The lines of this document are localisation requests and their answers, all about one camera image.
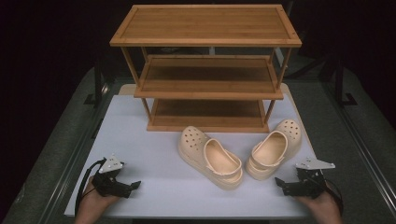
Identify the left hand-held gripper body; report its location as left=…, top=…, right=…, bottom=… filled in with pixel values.
left=92, top=154, right=133, bottom=199

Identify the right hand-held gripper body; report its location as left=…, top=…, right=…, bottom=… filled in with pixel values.
left=293, top=158, right=336, bottom=200

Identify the cream clog shoe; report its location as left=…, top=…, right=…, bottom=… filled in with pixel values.
left=177, top=125, right=244, bottom=191
left=245, top=119, right=303, bottom=181

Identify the three-tier bamboo shoe rack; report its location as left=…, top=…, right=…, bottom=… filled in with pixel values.
left=109, top=4, right=303, bottom=134

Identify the person's left hand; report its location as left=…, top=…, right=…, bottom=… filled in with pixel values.
left=74, top=177, right=121, bottom=224

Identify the person's right hand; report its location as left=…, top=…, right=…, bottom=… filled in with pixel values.
left=295, top=182, right=344, bottom=224

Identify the black metal stand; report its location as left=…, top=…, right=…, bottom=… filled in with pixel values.
left=83, top=55, right=110, bottom=108
left=323, top=55, right=359, bottom=108

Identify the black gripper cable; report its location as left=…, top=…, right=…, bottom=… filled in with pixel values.
left=323, top=177, right=345, bottom=217
left=75, top=157, right=107, bottom=217

